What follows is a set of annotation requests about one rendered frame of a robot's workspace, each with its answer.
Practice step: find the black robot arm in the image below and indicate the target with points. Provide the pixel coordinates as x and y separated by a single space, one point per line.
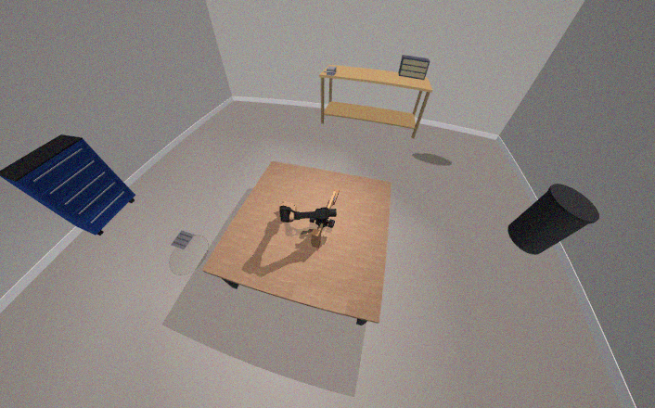
322 214

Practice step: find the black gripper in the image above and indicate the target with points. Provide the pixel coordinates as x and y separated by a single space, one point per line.
325 222

